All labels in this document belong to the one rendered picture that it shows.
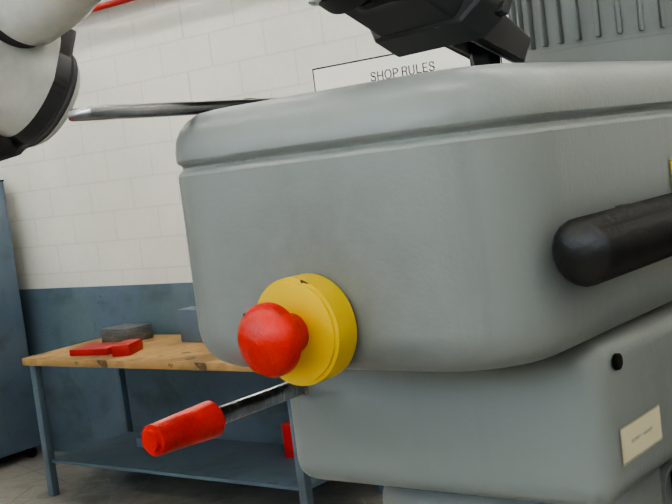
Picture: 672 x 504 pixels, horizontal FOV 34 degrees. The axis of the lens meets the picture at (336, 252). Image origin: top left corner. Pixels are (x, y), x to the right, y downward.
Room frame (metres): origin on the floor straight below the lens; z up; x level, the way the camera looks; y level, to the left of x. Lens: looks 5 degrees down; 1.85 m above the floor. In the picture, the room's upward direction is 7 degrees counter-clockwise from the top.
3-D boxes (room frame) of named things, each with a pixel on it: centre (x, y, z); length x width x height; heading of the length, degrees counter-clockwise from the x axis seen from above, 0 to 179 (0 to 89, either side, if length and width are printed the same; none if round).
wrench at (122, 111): (0.73, 0.06, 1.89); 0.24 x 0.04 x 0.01; 144
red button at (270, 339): (0.59, 0.04, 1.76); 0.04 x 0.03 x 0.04; 52
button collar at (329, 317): (0.61, 0.02, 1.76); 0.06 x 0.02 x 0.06; 52
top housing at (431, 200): (0.80, -0.13, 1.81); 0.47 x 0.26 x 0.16; 142
